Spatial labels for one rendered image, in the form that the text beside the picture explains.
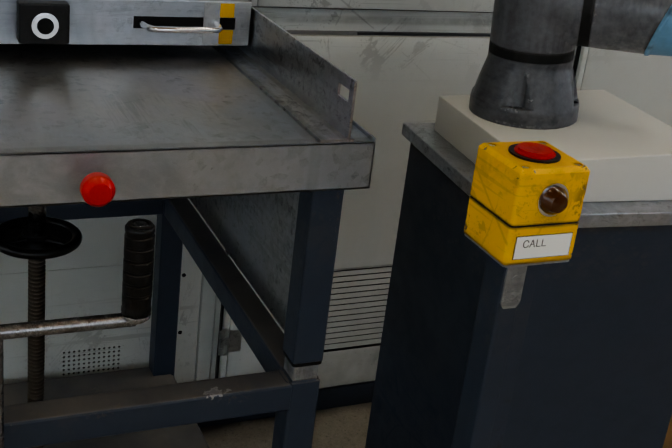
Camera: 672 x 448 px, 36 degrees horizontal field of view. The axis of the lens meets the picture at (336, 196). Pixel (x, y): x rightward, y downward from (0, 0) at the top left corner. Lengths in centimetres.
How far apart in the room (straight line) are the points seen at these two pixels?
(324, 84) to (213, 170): 18
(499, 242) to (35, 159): 45
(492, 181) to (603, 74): 118
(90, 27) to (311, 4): 56
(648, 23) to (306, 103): 45
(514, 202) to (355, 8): 92
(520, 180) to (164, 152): 36
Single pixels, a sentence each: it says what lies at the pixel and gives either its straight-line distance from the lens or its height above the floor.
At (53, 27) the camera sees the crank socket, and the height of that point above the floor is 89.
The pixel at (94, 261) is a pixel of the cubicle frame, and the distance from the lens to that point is 186.
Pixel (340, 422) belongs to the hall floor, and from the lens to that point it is 216.
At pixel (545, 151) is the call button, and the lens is 100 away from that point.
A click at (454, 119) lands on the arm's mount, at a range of 147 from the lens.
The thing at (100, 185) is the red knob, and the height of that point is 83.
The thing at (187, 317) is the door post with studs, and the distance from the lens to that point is 196.
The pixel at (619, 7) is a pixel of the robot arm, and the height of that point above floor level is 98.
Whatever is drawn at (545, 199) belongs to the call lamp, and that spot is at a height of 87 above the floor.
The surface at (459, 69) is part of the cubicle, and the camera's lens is 196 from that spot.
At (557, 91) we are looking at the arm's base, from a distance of 142.
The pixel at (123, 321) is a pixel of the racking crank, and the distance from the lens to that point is 109.
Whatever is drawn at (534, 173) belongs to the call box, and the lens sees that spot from 96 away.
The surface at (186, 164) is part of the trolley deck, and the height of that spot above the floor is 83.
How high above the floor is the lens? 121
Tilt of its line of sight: 22 degrees down
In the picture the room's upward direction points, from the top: 7 degrees clockwise
